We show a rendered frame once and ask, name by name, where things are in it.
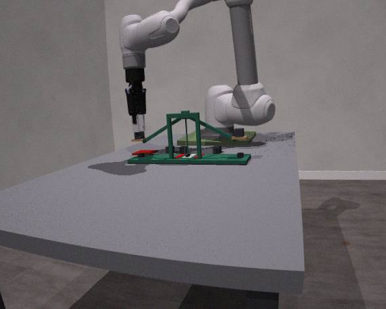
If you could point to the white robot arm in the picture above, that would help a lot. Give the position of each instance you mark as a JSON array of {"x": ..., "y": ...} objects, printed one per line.
[{"x": 248, "y": 105}]

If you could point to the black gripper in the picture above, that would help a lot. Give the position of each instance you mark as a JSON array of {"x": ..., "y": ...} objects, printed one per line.
[{"x": 136, "y": 93}]

